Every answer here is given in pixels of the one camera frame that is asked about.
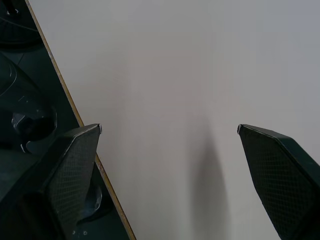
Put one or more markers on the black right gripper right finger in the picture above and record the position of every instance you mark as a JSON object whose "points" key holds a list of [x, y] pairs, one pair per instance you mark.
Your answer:
{"points": [[280, 180]]}

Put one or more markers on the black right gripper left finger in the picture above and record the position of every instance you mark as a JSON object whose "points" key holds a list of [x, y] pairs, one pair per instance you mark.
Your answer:
{"points": [[67, 180]]}

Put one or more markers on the dark robot leg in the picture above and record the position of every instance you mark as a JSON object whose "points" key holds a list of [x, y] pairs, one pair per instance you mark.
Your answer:
{"points": [[27, 112]]}

